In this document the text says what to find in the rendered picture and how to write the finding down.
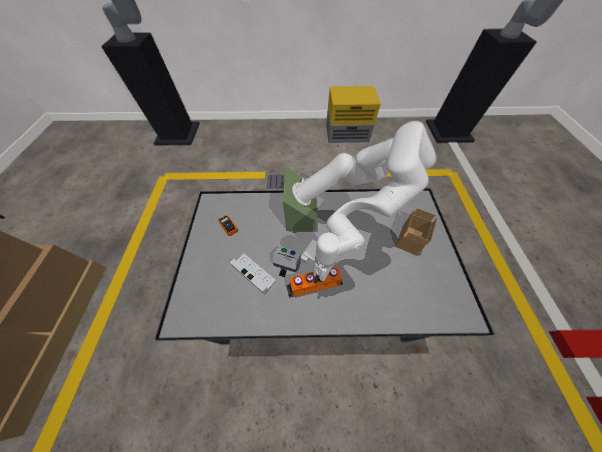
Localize orange test tube rack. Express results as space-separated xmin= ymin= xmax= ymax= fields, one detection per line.
xmin=290 ymin=266 xmax=342 ymax=297

